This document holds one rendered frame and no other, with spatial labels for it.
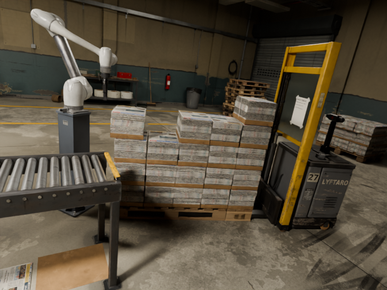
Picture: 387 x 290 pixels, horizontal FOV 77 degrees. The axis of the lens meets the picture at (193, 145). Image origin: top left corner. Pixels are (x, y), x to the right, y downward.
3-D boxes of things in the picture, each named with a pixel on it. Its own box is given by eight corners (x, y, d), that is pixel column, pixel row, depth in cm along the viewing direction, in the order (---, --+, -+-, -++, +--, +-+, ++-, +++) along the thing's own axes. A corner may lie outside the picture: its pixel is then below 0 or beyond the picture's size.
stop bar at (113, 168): (108, 154, 184) (108, 152, 184) (121, 179, 149) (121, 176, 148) (103, 154, 183) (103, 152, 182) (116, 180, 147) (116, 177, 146)
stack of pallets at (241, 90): (245, 114, 968) (252, 80, 928) (263, 119, 894) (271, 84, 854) (219, 114, 896) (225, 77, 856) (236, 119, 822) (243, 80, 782)
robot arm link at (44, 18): (53, 16, 192) (61, 19, 205) (30, 2, 189) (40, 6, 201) (46, 31, 195) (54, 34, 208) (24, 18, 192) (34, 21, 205)
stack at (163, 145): (117, 198, 274) (120, 127, 248) (216, 201, 295) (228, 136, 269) (111, 218, 237) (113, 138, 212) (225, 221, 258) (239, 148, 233)
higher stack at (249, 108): (216, 201, 294) (235, 94, 255) (239, 202, 300) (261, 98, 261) (224, 221, 258) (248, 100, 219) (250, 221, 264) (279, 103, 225)
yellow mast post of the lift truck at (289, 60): (253, 189, 318) (285, 46, 265) (260, 189, 320) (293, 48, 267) (256, 192, 310) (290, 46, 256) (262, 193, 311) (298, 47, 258)
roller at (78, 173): (79, 160, 178) (79, 154, 177) (85, 191, 140) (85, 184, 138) (71, 161, 176) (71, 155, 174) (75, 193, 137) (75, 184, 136)
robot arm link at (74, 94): (60, 105, 208) (59, 78, 201) (69, 102, 225) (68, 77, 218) (79, 107, 209) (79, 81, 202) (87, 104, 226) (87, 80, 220)
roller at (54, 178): (56, 163, 171) (60, 157, 172) (56, 197, 133) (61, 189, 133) (49, 160, 169) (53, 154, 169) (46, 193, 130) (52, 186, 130)
